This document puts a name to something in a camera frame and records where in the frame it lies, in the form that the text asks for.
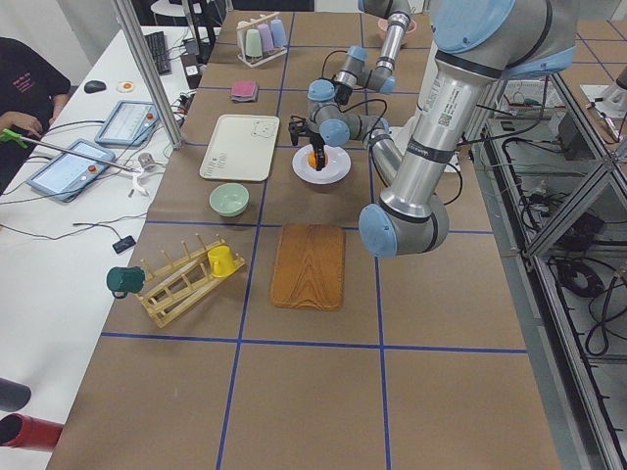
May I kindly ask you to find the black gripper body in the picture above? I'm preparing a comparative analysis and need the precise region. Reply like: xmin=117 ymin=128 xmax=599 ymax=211
xmin=288 ymin=116 xmax=321 ymax=147

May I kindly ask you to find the orange fruit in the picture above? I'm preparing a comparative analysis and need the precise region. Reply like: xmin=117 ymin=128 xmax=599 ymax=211
xmin=307 ymin=152 xmax=320 ymax=171

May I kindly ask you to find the white plate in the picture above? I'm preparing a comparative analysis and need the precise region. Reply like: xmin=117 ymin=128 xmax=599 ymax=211
xmin=292 ymin=144 xmax=352 ymax=185

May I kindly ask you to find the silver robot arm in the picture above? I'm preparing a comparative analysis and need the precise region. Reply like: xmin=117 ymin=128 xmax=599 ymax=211
xmin=359 ymin=1 xmax=580 ymax=257
xmin=289 ymin=1 xmax=411 ymax=171

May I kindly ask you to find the cream rectangular tray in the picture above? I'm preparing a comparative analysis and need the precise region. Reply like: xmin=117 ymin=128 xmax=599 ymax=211
xmin=199 ymin=114 xmax=280 ymax=182

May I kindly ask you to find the brown wooden tray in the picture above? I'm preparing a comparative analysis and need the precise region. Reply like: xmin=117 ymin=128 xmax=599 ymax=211
xmin=269 ymin=224 xmax=346 ymax=311

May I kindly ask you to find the pink and grey sponge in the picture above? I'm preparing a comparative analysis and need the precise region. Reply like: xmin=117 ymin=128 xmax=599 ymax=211
xmin=230 ymin=80 xmax=259 ymax=103

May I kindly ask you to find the green plastic cup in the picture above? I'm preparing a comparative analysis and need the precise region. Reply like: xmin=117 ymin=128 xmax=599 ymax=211
xmin=245 ymin=28 xmax=263 ymax=61

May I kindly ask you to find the purple plastic cup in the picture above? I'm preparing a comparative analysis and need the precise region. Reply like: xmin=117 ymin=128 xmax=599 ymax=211
xmin=257 ymin=23 xmax=274 ymax=54

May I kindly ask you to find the blue plastic cup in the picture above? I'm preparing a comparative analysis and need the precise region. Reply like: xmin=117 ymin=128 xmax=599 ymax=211
xmin=269 ymin=18 xmax=287 ymax=48

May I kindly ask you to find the green ceramic bowl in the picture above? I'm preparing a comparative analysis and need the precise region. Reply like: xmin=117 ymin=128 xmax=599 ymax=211
xmin=209 ymin=183 xmax=250 ymax=217

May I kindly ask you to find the pink bowl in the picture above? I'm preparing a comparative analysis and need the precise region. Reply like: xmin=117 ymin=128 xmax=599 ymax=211
xmin=377 ymin=19 xmax=417 ymax=47

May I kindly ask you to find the yellow mug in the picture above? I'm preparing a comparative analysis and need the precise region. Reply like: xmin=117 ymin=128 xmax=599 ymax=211
xmin=208 ymin=245 xmax=236 ymax=278

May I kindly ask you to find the black keyboard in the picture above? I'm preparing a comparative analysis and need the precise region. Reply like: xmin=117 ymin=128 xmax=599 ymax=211
xmin=144 ymin=31 xmax=171 ymax=75

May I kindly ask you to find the far teach pendant tablet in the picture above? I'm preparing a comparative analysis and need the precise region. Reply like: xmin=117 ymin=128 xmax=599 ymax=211
xmin=95 ymin=100 xmax=159 ymax=148

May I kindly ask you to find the teach pendant tablet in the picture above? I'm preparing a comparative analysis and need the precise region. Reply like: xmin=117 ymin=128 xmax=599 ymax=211
xmin=95 ymin=100 xmax=159 ymax=148
xmin=26 ymin=153 xmax=108 ymax=202

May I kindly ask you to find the black computer mouse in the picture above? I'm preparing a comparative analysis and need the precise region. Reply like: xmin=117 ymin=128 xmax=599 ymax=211
xmin=83 ymin=80 xmax=107 ymax=94

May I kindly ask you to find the small black device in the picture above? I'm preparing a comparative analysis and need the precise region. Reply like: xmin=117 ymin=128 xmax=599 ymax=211
xmin=112 ymin=236 xmax=136 ymax=255

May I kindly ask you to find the wooden dish rack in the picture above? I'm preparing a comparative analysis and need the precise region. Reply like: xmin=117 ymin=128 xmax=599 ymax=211
xmin=136 ymin=235 xmax=246 ymax=328

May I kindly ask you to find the dark green mug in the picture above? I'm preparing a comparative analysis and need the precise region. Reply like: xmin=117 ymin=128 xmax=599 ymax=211
xmin=106 ymin=266 xmax=146 ymax=299

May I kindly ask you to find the near teach pendant tablet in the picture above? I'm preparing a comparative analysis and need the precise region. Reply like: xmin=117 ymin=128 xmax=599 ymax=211
xmin=26 ymin=153 xmax=108 ymax=202

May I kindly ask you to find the person in black shirt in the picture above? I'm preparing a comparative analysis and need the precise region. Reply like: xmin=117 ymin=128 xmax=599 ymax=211
xmin=0 ymin=36 xmax=72 ymax=195

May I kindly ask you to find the reacher grabber stick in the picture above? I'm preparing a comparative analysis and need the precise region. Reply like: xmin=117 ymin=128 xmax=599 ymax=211
xmin=1 ymin=128 xmax=150 ymax=197

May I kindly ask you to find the red cylinder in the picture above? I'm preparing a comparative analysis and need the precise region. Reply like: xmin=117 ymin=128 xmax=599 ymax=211
xmin=1 ymin=413 xmax=64 ymax=451

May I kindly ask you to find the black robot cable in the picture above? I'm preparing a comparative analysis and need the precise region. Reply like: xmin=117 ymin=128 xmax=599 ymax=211
xmin=318 ymin=48 xmax=393 ymax=128

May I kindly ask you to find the white wire cup rack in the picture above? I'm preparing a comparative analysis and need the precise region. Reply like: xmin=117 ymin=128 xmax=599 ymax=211
xmin=236 ymin=12 xmax=288 ymax=68

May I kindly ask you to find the aluminium frame post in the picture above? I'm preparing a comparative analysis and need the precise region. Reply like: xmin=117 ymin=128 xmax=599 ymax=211
xmin=112 ymin=0 xmax=183 ymax=150

